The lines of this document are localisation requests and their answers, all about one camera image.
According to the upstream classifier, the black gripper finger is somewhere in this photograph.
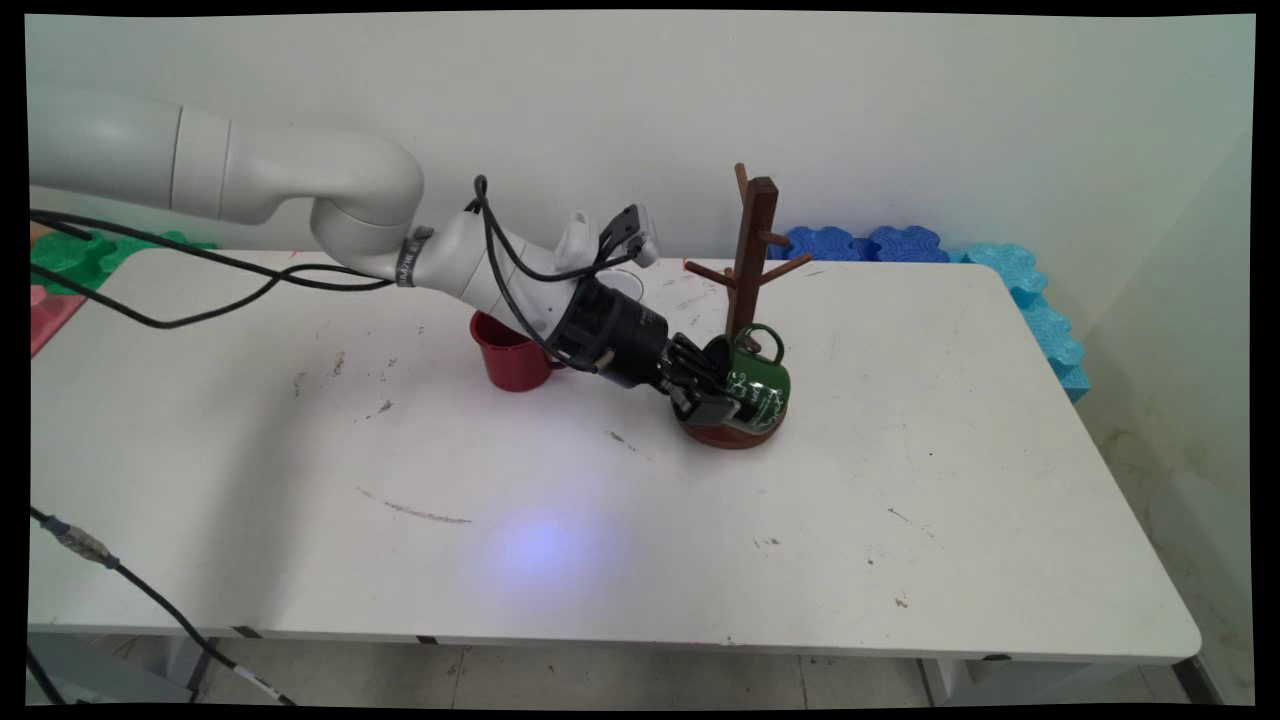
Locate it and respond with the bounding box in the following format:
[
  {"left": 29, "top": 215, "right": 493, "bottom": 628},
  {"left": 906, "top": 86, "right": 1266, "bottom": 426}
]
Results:
[
  {"left": 670, "top": 336, "right": 733, "bottom": 389},
  {"left": 665, "top": 372, "right": 747, "bottom": 429}
]

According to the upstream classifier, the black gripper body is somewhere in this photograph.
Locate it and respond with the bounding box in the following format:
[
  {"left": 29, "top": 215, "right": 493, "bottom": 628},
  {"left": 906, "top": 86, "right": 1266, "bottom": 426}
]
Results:
[{"left": 545, "top": 274, "right": 703, "bottom": 392}]

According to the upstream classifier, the green enamel mug white print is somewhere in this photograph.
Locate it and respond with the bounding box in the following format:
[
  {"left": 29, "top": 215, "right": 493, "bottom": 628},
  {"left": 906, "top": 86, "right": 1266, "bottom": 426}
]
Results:
[{"left": 700, "top": 322, "right": 793, "bottom": 434}]

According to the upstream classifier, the red enamel mug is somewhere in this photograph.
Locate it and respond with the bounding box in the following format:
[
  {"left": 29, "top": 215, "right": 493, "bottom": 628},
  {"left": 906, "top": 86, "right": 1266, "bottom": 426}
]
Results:
[{"left": 470, "top": 310, "right": 567, "bottom": 393}]

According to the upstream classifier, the brown wooden mug tree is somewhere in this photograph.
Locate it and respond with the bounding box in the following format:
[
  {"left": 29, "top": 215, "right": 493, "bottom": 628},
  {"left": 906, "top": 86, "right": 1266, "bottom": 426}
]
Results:
[{"left": 675, "top": 163, "right": 814, "bottom": 451}]

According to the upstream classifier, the dark blue foam tile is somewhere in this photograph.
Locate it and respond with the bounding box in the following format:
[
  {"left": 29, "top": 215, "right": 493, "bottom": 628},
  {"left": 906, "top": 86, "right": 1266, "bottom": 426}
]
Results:
[
  {"left": 778, "top": 226, "right": 873, "bottom": 263},
  {"left": 866, "top": 225, "right": 952, "bottom": 264}
]

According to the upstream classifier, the light blue foam tile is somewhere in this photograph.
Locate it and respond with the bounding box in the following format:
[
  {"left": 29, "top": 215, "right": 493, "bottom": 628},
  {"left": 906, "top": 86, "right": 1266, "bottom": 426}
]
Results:
[
  {"left": 1050, "top": 360, "right": 1092, "bottom": 405},
  {"left": 1017, "top": 298, "right": 1086, "bottom": 369},
  {"left": 950, "top": 243, "right": 1049, "bottom": 307}
]

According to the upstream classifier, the grey table leg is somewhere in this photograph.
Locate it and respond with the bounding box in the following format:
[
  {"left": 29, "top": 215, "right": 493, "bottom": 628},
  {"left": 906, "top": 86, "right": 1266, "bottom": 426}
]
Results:
[
  {"left": 920, "top": 657, "right": 1011, "bottom": 706},
  {"left": 28, "top": 634, "right": 217, "bottom": 703}
]

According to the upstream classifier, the green foam tile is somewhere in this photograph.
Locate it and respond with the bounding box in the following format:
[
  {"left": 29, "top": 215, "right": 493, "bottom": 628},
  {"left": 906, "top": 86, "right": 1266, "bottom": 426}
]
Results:
[{"left": 30, "top": 230, "right": 220, "bottom": 297}]

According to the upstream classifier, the red foam tile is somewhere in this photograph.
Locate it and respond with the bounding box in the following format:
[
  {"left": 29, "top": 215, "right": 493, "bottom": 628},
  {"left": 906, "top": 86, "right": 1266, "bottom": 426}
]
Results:
[{"left": 30, "top": 284, "right": 90, "bottom": 358}]

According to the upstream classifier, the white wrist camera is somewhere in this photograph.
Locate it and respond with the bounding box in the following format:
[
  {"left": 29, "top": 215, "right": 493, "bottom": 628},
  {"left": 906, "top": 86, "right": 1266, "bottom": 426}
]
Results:
[{"left": 553, "top": 203, "right": 662, "bottom": 273}]

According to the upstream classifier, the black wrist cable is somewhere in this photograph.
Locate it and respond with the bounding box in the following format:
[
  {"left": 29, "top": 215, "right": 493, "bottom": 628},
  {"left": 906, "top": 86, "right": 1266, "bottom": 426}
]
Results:
[{"left": 468, "top": 174, "right": 641, "bottom": 375}]

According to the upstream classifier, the long black cable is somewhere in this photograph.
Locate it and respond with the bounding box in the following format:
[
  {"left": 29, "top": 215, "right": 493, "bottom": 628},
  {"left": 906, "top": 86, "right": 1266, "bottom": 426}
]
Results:
[{"left": 30, "top": 208, "right": 393, "bottom": 330}]

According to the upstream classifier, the black cable grey connector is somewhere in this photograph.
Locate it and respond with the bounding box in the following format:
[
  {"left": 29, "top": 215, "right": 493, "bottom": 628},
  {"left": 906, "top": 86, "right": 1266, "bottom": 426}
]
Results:
[{"left": 30, "top": 504, "right": 301, "bottom": 707}]

